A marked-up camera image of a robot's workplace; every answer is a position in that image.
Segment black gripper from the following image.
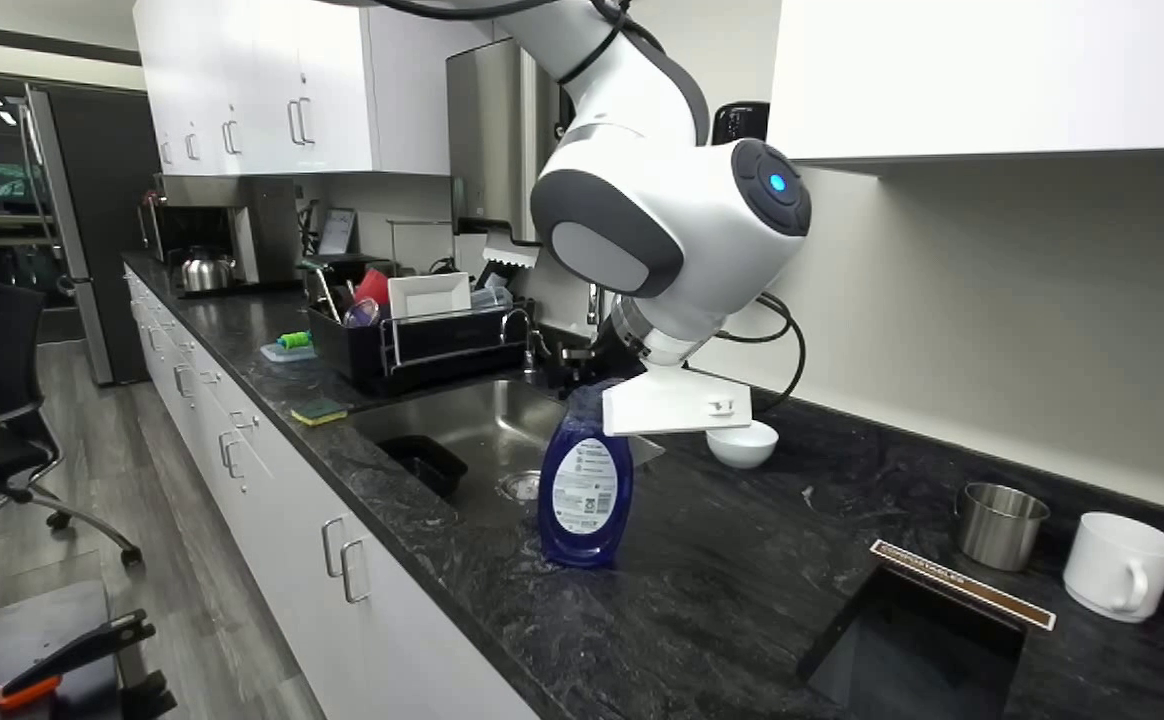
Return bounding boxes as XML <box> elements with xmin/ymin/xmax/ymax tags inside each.
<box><xmin>561</xmin><ymin>298</ymin><xmax>671</xmax><ymax>400</ymax></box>

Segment blue dish soap bottle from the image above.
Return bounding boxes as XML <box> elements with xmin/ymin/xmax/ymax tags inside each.
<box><xmin>537</xmin><ymin>384</ymin><xmax>637</xmax><ymax>572</ymax></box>

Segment stainless steel sink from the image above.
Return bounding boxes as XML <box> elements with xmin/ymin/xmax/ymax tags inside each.
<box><xmin>351</xmin><ymin>366</ymin><xmax>671</xmax><ymax>514</ymax></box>

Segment black dish rack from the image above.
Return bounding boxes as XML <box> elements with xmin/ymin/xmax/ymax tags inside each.
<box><xmin>302</xmin><ymin>250</ymin><xmax>531</xmax><ymax>400</ymax></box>

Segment chrome gooseneck faucet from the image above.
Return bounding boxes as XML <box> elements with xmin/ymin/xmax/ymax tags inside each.
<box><xmin>585</xmin><ymin>281</ymin><xmax>612</xmax><ymax>341</ymax></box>

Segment small curved chrome tap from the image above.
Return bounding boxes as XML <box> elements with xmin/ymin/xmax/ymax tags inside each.
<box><xmin>497</xmin><ymin>304</ymin><xmax>555</xmax><ymax>374</ymax></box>

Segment clear plastic container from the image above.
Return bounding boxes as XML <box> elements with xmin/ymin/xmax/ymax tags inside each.
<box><xmin>472</xmin><ymin>270</ymin><xmax>522</xmax><ymax>319</ymax></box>

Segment small white bowl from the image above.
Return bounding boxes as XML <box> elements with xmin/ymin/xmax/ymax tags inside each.
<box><xmin>706</xmin><ymin>420</ymin><xmax>783</xmax><ymax>472</ymax></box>

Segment white plastic board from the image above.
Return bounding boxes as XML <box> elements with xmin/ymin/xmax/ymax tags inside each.
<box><xmin>386</xmin><ymin>268</ymin><xmax>478</xmax><ymax>325</ymax></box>

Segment red cup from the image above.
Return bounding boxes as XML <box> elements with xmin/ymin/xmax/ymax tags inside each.
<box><xmin>351</xmin><ymin>264</ymin><xmax>397</xmax><ymax>312</ymax></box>

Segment stainless paper towel dispenser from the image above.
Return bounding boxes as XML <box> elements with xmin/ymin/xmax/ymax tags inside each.
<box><xmin>445</xmin><ymin>37</ymin><xmax>574</xmax><ymax>249</ymax></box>

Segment yellow green sponge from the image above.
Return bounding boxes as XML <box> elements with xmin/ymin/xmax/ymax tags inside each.
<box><xmin>288</xmin><ymin>396</ymin><xmax>351</xmax><ymax>432</ymax></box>

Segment small black framed screen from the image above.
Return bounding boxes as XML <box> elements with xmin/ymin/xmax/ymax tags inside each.
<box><xmin>318</xmin><ymin>205</ymin><xmax>360</xmax><ymax>261</ymax></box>

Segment green and blue scrubber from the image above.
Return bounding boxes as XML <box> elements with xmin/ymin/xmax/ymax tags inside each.
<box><xmin>255</xmin><ymin>327</ymin><xmax>319</xmax><ymax>366</ymax></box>

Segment white base cabinets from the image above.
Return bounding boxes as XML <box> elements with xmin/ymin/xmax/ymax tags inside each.
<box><xmin>122</xmin><ymin>261</ymin><xmax>543</xmax><ymax>720</ymax></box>

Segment steel pot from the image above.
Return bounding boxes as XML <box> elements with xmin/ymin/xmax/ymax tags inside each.
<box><xmin>177</xmin><ymin>250</ymin><xmax>237</xmax><ymax>297</ymax></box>

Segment stainless steel cup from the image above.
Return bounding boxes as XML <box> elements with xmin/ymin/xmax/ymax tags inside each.
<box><xmin>961</xmin><ymin>478</ymin><xmax>1057</xmax><ymax>576</ymax></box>

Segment steel countertop appliance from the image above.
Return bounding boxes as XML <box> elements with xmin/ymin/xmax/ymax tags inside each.
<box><xmin>144</xmin><ymin>182</ymin><xmax>265</xmax><ymax>297</ymax></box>

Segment white mug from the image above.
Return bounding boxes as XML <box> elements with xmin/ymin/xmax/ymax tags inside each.
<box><xmin>1060</xmin><ymin>508</ymin><xmax>1164</xmax><ymax>627</ymax></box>

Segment black office chair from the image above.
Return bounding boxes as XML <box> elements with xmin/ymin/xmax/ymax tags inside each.
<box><xmin>0</xmin><ymin>276</ymin><xmax>150</xmax><ymax>572</ymax></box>

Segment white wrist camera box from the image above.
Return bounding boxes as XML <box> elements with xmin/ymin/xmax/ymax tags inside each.
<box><xmin>597</xmin><ymin>364</ymin><xmax>757</xmax><ymax>440</ymax></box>

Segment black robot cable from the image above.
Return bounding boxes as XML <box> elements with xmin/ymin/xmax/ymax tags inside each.
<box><xmin>686</xmin><ymin>289</ymin><xmax>813</xmax><ymax>404</ymax></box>

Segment black wall soap dispenser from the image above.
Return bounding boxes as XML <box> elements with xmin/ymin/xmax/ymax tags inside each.
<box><xmin>707</xmin><ymin>96</ymin><xmax>775</xmax><ymax>149</ymax></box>

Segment grey metal door frame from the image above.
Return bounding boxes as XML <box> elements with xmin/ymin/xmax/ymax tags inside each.
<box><xmin>15</xmin><ymin>81</ymin><xmax>122</xmax><ymax>390</ymax></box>

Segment black tool orange handle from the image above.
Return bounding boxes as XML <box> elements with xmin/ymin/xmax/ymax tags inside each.
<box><xmin>0</xmin><ymin>608</ymin><xmax>159</xmax><ymax>717</ymax></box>

